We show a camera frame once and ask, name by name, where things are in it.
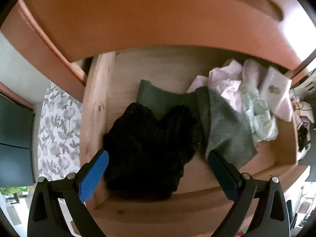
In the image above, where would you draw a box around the wooden drawer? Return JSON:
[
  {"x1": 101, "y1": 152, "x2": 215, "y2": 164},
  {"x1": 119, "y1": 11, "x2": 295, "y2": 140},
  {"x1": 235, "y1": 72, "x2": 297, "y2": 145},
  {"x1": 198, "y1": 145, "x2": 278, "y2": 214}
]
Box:
[
  {"x1": 24, "y1": 0, "x2": 315, "y2": 70},
  {"x1": 80, "y1": 47, "x2": 309, "y2": 236}
]

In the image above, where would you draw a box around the grey green garment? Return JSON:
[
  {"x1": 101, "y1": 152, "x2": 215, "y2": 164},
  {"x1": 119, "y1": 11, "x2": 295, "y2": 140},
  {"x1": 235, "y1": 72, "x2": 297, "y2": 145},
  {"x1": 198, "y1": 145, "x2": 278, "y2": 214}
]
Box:
[{"x1": 137, "y1": 80, "x2": 257, "y2": 169}]

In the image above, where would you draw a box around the black lace garment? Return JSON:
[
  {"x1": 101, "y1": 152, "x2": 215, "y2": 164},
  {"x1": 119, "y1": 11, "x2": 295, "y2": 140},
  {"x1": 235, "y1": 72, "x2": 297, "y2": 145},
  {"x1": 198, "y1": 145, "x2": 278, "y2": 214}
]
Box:
[{"x1": 103, "y1": 103, "x2": 201, "y2": 201}]

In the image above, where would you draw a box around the pink garment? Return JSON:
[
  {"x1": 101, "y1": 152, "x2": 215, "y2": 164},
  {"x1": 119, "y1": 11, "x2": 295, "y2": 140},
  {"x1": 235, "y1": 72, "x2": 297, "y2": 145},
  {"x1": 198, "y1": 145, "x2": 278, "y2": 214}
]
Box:
[{"x1": 186, "y1": 59, "x2": 242, "y2": 113}]

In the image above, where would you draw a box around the grey floral quilt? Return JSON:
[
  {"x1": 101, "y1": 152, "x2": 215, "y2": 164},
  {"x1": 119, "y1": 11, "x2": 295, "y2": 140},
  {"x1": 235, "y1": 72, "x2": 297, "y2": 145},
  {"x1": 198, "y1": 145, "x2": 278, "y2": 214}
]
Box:
[{"x1": 38, "y1": 82, "x2": 83, "y2": 181}]

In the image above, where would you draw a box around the mint green cloth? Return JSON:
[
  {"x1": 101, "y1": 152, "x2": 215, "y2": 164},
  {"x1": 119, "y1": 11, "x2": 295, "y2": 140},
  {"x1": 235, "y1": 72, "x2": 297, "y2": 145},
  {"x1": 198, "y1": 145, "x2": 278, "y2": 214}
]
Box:
[{"x1": 241, "y1": 83, "x2": 278, "y2": 142}]

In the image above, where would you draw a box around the dark teal cabinet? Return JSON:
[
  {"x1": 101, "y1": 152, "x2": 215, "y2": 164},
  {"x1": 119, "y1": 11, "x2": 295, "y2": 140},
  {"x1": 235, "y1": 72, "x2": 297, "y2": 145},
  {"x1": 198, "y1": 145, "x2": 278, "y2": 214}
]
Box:
[{"x1": 0, "y1": 97, "x2": 34, "y2": 187}]

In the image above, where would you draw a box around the colourful toy pile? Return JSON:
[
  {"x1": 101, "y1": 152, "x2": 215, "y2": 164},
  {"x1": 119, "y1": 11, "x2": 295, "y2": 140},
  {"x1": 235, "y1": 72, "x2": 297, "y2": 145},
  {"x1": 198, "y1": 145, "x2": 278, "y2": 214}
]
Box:
[{"x1": 290, "y1": 88, "x2": 315, "y2": 161}]

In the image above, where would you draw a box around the pink pineapple sock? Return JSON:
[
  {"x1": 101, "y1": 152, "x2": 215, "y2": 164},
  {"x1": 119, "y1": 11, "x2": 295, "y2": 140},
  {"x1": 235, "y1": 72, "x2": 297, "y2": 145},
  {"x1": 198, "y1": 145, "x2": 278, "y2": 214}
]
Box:
[{"x1": 242, "y1": 58, "x2": 294, "y2": 122}]

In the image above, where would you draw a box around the wooden nightstand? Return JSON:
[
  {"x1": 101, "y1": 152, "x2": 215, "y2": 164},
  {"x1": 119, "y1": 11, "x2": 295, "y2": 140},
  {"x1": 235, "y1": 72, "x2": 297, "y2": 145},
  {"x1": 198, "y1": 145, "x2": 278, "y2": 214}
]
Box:
[{"x1": 0, "y1": 0, "x2": 316, "y2": 104}]

